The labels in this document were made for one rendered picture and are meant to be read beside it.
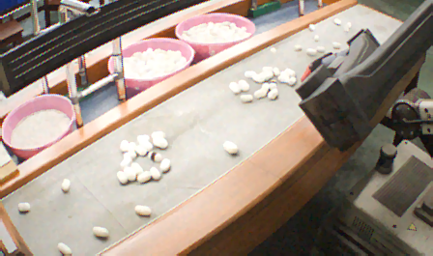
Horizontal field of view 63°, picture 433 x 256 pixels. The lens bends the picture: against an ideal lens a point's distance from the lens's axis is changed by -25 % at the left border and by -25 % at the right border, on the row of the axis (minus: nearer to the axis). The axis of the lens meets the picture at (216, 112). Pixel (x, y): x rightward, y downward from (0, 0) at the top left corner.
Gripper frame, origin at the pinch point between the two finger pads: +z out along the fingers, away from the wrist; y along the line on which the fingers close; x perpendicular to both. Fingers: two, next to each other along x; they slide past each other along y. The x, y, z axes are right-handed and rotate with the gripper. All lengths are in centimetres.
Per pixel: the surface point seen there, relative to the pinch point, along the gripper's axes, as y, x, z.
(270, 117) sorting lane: 7.2, 4.1, 9.5
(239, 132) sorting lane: 16.7, 3.1, 10.8
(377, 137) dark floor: -104, 59, 59
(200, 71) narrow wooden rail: 5.8, -13.6, 27.2
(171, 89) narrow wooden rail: 16.7, -13.1, 26.8
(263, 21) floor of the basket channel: -52, -22, 51
